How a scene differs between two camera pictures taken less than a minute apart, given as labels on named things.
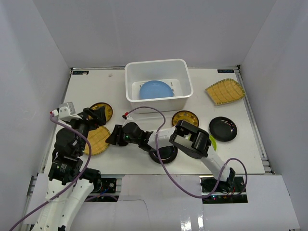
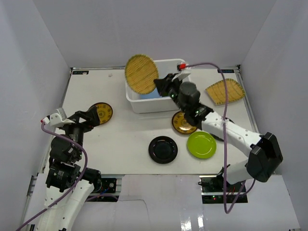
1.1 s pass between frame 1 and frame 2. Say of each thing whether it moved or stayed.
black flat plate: stayed
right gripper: moved
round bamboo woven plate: moved
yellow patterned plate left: stayed
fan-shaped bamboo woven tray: stayed
